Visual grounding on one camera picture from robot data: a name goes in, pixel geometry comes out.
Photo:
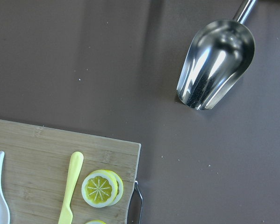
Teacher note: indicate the bamboo cutting board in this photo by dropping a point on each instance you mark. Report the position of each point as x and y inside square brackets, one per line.
[35, 170]

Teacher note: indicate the yellow plastic knife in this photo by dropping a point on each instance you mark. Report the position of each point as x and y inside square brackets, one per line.
[75, 165]

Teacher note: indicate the lemon slice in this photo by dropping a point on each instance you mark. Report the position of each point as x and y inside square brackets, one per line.
[102, 188]
[95, 222]

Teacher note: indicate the lower lemon slice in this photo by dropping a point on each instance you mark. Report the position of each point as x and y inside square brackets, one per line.
[102, 188]

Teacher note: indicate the steel scoop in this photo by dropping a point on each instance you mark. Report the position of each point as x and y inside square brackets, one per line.
[218, 56]

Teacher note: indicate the upper lemon slice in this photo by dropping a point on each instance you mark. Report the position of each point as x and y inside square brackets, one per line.
[95, 222]

